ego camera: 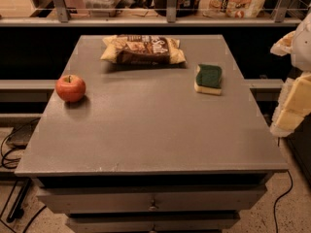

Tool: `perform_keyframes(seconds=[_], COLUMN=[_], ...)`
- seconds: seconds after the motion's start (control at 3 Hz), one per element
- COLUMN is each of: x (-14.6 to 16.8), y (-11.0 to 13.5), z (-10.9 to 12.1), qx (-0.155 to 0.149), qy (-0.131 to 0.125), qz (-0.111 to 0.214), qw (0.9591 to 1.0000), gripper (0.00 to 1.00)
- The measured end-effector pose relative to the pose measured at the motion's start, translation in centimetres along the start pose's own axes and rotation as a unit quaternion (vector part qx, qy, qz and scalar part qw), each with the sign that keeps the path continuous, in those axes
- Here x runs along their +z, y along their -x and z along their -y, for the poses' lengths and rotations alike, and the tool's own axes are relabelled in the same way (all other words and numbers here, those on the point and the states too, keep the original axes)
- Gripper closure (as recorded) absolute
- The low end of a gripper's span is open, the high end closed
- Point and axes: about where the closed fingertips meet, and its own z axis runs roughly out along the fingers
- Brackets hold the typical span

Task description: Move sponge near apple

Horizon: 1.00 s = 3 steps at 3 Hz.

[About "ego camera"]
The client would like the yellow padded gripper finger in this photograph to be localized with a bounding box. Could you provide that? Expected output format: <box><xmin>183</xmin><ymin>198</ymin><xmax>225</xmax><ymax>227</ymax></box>
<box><xmin>270</xmin><ymin>74</ymin><xmax>311</xmax><ymax>137</ymax></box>
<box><xmin>270</xmin><ymin>31</ymin><xmax>294</xmax><ymax>56</ymax></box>

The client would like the green and yellow sponge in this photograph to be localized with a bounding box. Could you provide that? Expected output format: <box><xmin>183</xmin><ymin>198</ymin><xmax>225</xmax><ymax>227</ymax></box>
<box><xmin>194</xmin><ymin>64</ymin><xmax>223</xmax><ymax>95</ymax></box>

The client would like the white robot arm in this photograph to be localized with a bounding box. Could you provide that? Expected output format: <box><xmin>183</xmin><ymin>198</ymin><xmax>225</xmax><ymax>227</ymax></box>
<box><xmin>270</xmin><ymin>14</ymin><xmax>311</xmax><ymax>137</ymax></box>

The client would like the red apple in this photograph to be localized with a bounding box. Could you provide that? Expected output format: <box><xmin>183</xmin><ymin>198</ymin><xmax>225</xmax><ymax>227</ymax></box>
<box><xmin>55</xmin><ymin>75</ymin><xmax>86</xmax><ymax>103</ymax></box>

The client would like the colourful snack bag on shelf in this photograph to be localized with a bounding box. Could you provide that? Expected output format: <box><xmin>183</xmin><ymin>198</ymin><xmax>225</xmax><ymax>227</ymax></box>
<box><xmin>203</xmin><ymin>0</ymin><xmax>265</xmax><ymax>18</ymax></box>

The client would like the lower drawer with knob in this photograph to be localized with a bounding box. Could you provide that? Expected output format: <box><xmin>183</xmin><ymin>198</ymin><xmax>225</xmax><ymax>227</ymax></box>
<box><xmin>66</xmin><ymin>216</ymin><xmax>238</xmax><ymax>233</ymax></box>

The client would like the drawer with knob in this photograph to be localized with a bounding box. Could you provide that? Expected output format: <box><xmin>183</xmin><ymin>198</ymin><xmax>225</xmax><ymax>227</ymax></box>
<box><xmin>66</xmin><ymin>216</ymin><xmax>238</xmax><ymax>233</ymax></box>
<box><xmin>37</xmin><ymin>185</ymin><xmax>266</xmax><ymax>214</ymax></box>

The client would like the brown snack chip bag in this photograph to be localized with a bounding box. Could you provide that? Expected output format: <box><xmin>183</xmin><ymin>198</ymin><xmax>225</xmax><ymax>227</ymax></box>
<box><xmin>101</xmin><ymin>35</ymin><xmax>186</xmax><ymax>65</ymax></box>

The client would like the grey drawer cabinet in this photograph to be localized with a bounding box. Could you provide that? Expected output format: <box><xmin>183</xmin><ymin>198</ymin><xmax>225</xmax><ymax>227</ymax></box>
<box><xmin>17</xmin><ymin>35</ymin><xmax>288</xmax><ymax>219</ymax></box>

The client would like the clear plastic container on shelf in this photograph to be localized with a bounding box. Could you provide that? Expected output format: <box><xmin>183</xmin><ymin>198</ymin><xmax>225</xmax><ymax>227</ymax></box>
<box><xmin>83</xmin><ymin>0</ymin><xmax>121</xmax><ymax>17</ymax></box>

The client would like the upper drawer with knob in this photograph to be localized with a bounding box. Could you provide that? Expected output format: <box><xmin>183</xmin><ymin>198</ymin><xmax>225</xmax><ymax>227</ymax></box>
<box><xmin>37</xmin><ymin>185</ymin><xmax>266</xmax><ymax>214</ymax></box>

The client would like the grey power adapter box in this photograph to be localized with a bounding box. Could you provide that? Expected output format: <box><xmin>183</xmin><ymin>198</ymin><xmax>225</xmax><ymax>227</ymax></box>
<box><xmin>6</xmin><ymin>124</ymin><xmax>34</xmax><ymax>148</ymax></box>

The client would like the grey metal shelf rail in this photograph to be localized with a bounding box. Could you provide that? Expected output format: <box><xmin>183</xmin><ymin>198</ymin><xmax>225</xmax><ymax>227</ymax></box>
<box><xmin>0</xmin><ymin>0</ymin><xmax>310</xmax><ymax>27</ymax></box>

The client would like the black floor cable right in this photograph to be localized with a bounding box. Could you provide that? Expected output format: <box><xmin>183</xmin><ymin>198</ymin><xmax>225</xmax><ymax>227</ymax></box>
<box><xmin>272</xmin><ymin>170</ymin><xmax>294</xmax><ymax>233</ymax></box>

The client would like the black floor cables left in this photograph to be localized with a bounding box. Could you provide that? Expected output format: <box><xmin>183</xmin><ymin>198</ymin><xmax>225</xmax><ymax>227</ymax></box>
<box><xmin>0</xmin><ymin>118</ymin><xmax>48</xmax><ymax>233</ymax></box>

